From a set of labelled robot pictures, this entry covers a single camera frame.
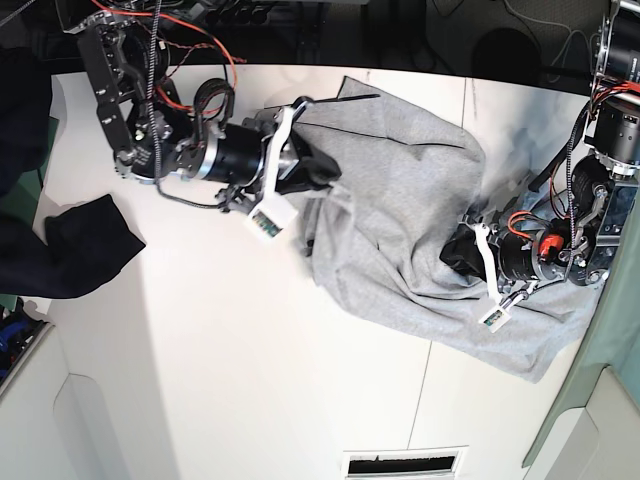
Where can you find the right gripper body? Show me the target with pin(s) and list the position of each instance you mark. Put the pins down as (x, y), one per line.
(237, 155)

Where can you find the black round stool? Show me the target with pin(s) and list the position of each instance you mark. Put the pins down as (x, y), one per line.
(506, 55)

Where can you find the blue items bin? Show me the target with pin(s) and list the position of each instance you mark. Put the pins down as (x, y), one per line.
(20, 333)

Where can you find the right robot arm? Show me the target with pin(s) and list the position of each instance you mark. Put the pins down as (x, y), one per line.
(153, 134)

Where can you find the dark navy cloth pile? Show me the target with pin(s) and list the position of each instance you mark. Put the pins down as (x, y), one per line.
(84, 247)

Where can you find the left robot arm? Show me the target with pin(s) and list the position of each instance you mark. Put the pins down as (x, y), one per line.
(592, 185)

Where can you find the grey t-shirt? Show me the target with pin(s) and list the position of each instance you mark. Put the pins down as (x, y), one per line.
(377, 232)

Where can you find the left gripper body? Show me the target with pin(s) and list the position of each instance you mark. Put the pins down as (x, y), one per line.
(530, 252)

